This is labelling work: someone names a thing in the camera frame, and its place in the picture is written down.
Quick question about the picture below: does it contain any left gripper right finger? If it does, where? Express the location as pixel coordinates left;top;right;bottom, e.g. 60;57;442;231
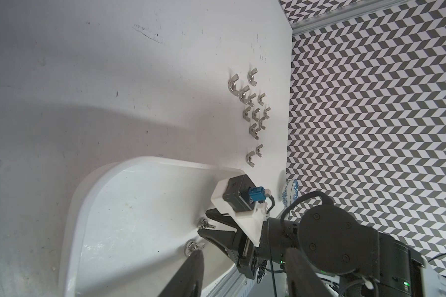
285;248;332;297

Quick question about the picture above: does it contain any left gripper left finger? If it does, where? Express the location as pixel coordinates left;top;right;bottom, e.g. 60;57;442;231
158;250;204;297

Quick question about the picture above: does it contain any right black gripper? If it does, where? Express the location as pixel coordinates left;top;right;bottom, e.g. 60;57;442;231
198;209;297;280

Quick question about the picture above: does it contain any white rectangular storage tray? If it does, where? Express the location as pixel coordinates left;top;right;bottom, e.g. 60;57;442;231
58;157;242;297

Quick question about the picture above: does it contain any silver wing nut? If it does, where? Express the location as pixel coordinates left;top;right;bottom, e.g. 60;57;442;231
184;240;205;257
251;108;260;122
245;150;255;168
255;144;264;158
257;93;266;106
247;93;256;108
197;218;216;230
242;106;251;123
258;116;266;130
238;85;250;105
249;123;261;140
263;107;271;119
227;74;239;97
247;68;258;87

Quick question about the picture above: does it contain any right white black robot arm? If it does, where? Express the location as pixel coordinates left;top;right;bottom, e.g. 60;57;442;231
198;191;446;297

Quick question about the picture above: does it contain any blue patterned bowl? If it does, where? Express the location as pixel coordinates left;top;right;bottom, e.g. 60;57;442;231
280;179;299;207

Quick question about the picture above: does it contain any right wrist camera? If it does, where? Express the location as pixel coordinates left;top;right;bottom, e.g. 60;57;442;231
211;174;269;247

